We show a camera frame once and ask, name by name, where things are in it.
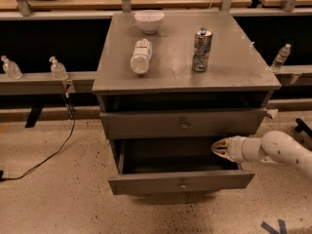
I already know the black chair base leg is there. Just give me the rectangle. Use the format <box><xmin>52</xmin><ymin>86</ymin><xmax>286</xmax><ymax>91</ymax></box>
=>
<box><xmin>295</xmin><ymin>118</ymin><xmax>312</xmax><ymax>138</ymax></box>

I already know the silver patterned drink can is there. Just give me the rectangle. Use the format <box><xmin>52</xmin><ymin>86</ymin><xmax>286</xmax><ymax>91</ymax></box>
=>
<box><xmin>192</xmin><ymin>27</ymin><xmax>213</xmax><ymax>72</ymax></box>

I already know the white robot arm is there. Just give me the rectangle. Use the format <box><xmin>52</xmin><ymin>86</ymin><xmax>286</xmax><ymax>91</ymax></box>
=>
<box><xmin>212</xmin><ymin>131</ymin><xmax>312</xmax><ymax>177</ymax></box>

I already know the white bowl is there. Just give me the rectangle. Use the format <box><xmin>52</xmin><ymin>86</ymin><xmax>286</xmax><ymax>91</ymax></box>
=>
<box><xmin>135</xmin><ymin>10</ymin><xmax>165</xmax><ymax>34</ymax></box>

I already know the grey drawer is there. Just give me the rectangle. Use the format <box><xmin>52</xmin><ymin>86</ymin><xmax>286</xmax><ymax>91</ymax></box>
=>
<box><xmin>100</xmin><ymin>108</ymin><xmax>265</xmax><ymax>139</ymax></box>
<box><xmin>109</xmin><ymin>136</ymin><xmax>254</xmax><ymax>195</ymax></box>

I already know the grey drawer cabinet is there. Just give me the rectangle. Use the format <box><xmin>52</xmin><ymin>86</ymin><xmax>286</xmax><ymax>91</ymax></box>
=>
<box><xmin>92</xmin><ymin>11</ymin><xmax>283</xmax><ymax>180</ymax></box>

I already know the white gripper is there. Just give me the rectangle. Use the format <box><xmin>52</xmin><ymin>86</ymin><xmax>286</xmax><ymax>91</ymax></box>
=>
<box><xmin>212</xmin><ymin>136</ymin><xmax>250</xmax><ymax>163</ymax></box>

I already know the grey top drawer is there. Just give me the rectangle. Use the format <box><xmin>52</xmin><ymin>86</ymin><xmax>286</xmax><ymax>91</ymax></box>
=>
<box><xmin>100</xmin><ymin>108</ymin><xmax>265</xmax><ymax>139</ymax></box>

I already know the black floor cable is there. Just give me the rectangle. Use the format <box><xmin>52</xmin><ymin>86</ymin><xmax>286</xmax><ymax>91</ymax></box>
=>
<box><xmin>0</xmin><ymin>91</ymin><xmax>77</xmax><ymax>182</ymax></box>

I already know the far left clear pump bottle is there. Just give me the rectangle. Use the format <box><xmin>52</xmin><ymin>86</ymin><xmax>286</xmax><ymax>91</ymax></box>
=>
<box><xmin>1</xmin><ymin>56</ymin><xmax>22</xmax><ymax>79</ymax></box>

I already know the clear pump bottle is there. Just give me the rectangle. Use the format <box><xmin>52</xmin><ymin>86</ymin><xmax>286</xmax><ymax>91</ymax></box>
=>
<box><xmin>49</xmin><ymin>56</ymin><xmax>68</xmax><ymax>80</ymax></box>
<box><xmin>1</xmin><ymin>56</ymin><xmax>22</xmax><ymax>79</ymax></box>

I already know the lying clear plastic bottle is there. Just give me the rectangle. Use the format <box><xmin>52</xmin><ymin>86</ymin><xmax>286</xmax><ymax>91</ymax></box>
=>
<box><xmin>131</xmin><ymin>39</ymin><xmax>152</xmax><ymax>74</ymax></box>

